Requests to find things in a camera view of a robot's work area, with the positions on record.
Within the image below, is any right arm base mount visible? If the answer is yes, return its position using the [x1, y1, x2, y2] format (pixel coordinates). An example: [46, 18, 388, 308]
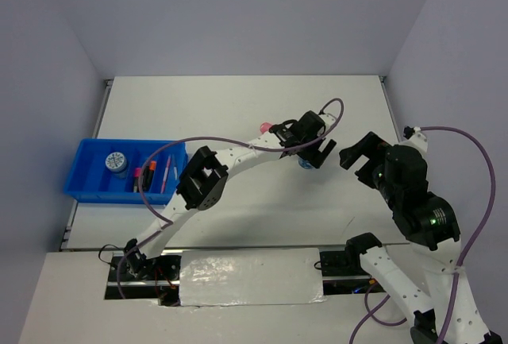
[314, 250, 374, 296]

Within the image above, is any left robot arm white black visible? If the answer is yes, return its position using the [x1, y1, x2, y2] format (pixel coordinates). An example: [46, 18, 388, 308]
[124, 110, 342, 280]

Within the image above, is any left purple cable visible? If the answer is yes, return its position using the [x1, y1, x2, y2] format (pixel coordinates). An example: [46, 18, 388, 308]
[117, 98, 344, 300]

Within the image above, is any purple cable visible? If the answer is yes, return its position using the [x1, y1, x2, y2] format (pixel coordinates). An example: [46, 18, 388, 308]
[117, 98, 344, 300]
[348, 126, 497, 344]

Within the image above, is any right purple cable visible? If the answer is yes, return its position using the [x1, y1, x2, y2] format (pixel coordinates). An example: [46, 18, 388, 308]
[348, 126, 497, 344]

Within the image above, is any silver foil panel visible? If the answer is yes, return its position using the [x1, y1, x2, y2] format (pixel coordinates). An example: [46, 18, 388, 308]
[179, 248, 325, 307]

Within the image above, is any grey black pen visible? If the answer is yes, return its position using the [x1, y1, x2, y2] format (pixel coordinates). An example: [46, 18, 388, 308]
[171, 155, 178, 181]

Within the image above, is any blue-lidded round jar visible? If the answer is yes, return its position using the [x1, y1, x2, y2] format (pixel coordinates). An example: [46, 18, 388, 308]
[105, 152, 129, 179]
[298, 157, 314, 169]

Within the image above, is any orange-red pen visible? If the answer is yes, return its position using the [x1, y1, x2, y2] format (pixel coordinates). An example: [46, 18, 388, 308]
[160, 155, 171, 194]

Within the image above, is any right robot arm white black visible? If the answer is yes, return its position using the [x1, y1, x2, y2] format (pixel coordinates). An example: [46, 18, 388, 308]
[340, 127, 502, 343]

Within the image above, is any clear case of coloured pens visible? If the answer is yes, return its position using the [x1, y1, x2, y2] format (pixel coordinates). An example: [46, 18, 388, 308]
[260, 122, 273, 133]

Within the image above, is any orange cap black highlighter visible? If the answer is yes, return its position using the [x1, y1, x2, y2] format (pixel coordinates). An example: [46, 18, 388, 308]
[142, 160, 156, 191]

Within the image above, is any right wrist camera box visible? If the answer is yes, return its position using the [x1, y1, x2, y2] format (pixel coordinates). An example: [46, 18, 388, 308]
[400, 126, 428, 153]

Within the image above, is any pink cap black highlighter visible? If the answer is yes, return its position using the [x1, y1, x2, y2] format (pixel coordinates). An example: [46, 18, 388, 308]
[133, 167, 141, 193]

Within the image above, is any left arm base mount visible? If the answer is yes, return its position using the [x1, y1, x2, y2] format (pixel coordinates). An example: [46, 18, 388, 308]
[98, 244, 182, 307]

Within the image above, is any blue cap black highlighter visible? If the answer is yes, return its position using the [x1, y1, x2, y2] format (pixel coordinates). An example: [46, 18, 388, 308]
[139, 165, 146, 191]

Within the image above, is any blue plastic compartment tray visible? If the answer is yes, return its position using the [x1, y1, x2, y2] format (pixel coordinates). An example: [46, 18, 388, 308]
[63, 139, 187, 205]

